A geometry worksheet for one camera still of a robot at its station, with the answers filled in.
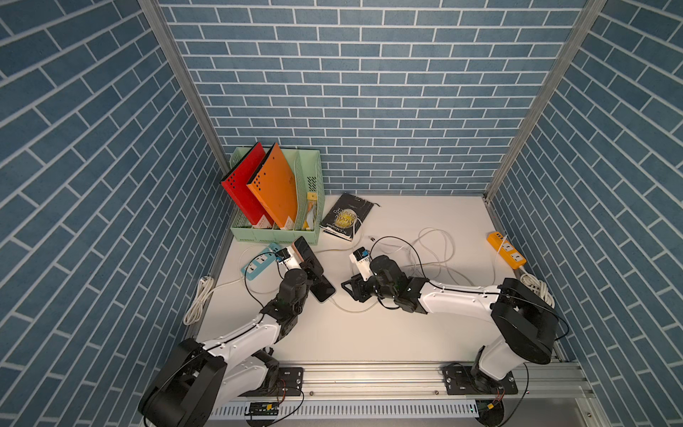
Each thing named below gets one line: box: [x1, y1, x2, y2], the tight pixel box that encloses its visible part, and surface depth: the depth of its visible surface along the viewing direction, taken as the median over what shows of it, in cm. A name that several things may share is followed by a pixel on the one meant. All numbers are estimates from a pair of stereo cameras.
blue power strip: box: [241, 242, 282, 281], surface depth 96 cm
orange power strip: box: [486, 231, 528, 270], surface depth 101 cm
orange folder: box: [246, 142, 298, 231], surface depth 98 cm
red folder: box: [220, 141, 275, 226], surface depth 89 cm
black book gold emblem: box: [319, 192, 374, 242], surface depth 114 cm
